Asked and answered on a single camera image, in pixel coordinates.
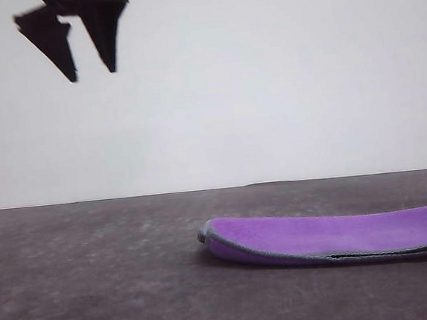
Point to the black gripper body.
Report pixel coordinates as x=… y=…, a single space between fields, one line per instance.
x=87 y=0

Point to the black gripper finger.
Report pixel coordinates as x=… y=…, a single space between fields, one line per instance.
x=103 y=35
x=51 y=39

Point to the purple towel with grey hem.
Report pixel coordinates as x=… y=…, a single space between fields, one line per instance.
x=317 y=233

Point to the grey table cloth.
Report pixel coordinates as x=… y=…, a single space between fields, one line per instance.
x=97 y=282

